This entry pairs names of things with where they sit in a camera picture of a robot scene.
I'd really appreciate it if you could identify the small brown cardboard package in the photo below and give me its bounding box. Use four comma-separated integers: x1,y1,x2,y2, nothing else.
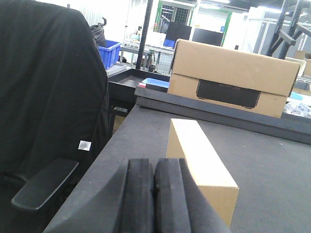
166,118,239,226

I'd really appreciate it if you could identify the large cardboard box printed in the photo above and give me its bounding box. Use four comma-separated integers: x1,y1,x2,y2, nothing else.
168,39,300,118

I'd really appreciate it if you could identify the blue plastic bin background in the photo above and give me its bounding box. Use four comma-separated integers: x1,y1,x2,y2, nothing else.
98,40,122,70

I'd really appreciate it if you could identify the black vertical post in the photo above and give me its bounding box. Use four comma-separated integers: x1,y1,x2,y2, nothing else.
136,0,153,70

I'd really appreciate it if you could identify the black covered chair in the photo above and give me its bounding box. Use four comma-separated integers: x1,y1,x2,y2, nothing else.
0,0,109,233

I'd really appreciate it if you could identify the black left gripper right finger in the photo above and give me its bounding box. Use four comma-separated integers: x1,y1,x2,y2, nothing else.
155,159,231,233

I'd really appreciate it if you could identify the light blue tray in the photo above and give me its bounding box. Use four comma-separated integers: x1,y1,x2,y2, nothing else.
142,78,169,88

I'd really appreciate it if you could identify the black monitors background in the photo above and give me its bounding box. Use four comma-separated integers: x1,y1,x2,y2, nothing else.
163,22,223,48

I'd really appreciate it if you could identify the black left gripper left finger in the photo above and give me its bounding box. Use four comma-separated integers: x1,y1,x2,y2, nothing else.
45,159,154,233

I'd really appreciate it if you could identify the black tray table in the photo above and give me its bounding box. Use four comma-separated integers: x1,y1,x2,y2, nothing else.
108,69,170,104

